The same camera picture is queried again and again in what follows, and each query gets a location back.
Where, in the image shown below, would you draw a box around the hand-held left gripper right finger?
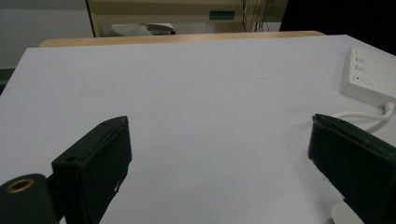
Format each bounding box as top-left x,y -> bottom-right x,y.
307,113 -> 396,224

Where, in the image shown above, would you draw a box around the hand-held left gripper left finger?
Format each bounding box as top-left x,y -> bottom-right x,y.
50,115 -> 133,224

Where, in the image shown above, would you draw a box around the white power strip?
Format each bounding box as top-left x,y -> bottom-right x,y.
339,46 -> 396,109

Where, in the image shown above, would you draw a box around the white shoe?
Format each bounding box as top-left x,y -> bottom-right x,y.
110,22 -> 177,37

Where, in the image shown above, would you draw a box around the beige wooden cabinet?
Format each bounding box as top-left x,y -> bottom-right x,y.
85,0 -> 289,38

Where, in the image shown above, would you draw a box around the white power cable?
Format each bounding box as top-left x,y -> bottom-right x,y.
332,102 -> 396,133

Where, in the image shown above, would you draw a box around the dark hanging cables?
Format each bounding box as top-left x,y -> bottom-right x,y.
242,0 -> 276,33

